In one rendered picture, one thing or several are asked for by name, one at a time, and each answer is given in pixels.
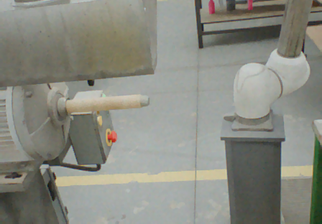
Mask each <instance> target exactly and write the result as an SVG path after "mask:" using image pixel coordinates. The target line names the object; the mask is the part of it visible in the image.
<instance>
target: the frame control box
mask: <svg viewBox="0 0 322 224"><path fill-rule="evenodd" d="M102 93H104V91H103V90H92V91H86V92H77V93H76V95H75V96H74V99H73V100H78V99H85V98H102ZM104 94H105V93H104ZM105 95H106V94H105ZM71 116H73V120H72V121H70V128H69V134H68V135H69V138H70V141H71V144H72V146H73V151H74V155H75V158H76V161H77V163H78V164H71V163H65V162H63V163H62V164H61V165H60V166H61V167H66V168H71V169H78V170H80V171H87V172H97V171H99V170H100V169H101V165H102V164H105V162H106V161H107V158H108V156H109V153H110V150H111V148H112V144H113V143H112V140H108V135H109V134H111V132H112V131H114V127H113V125H112V120H111V117H110V112H109V111H99V115H98V116H97V115H96V112H95V111H89V112H82V113H71ZM99 116H101V117H102V125H101V126H100V124H99ZM89 164H96V166H97V167H86V166H80V165H89Z"/></svg>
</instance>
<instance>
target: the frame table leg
mask: <svg viewBox="0 0 322 224"><path fill-rule="evenodd" d="M309 224H322V150H321V149H320V142H319V140H318V138H317V137H316V134H315V147H314V155H313V177H312V185H311V200H310V222H309Z"/></svg>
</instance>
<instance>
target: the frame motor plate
mask: <svg viewBox="0 0 322 224"><path fill-rule="evenodd" d="M43 162H44V161H39V163H38V165H37V166H36V168H35V169H34V171H33V172H3V173H0V193H3V192H24V191H27V188H28V187H29V185H30V183H31V182H32V180H33V179H34V177H35V175H36V173H37V171H38V170H39V168H40V167H41V165H42V163H43Z"/></svg>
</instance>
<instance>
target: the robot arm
mask: <svg viewBox="0 0 322 224"><path fill-rule="evenodd" d="M312 3H313V0H286V3H285V11H284V14H283V20H282V28H281V31H280V39H279V42H278V48H277V49H276V50H275V51H273V52H271V55H270V58H269V60H268V61H267V63H266V65H265V66H264V65H263V64H258V63H254V62H253V63H249V64H245V65H244V66H242V67H241V68H240V69H239V70H238V73H237V74H236V77H235V79H234V107H235V109H234V112H233V113H227V114H224V120H226V121H233V126H231V130H232V131H268V132H271V131H273V130H274V127H273V126H272V116H271V115H272V109H271V108H270V106H271V105H272V104H273V103H274V102H275V101H276V100H277V99H278V98H281V97H283V96H286V95H288V94H290V93H292V92H293V91H296V90H297V89H299V88H301V87H302V86H303V85H305V83H306V81H307V80H308V78H309V76H310V66H309V64H308V62H307V61H306V58H305V55H304V54H303V52H301V49H302V46H303V40H304V37H305V31H306V29H307V23H308V18H309V15H310V12H311V7H312Z"/></svg>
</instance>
